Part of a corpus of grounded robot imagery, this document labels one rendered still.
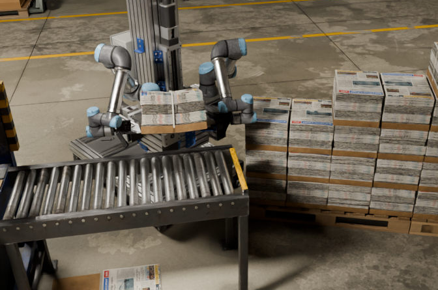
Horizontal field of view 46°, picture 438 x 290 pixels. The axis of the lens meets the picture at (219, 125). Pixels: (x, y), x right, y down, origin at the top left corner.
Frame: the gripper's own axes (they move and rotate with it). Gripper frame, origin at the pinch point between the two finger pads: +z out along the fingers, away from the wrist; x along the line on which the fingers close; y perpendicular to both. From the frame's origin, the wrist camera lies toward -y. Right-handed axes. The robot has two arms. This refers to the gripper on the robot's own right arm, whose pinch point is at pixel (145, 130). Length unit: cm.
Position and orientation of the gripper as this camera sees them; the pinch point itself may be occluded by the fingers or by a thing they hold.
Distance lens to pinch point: 324.9
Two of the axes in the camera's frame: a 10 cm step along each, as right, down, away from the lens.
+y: -0.7, -9.9, -1.3
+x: -1.2, -1.2, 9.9
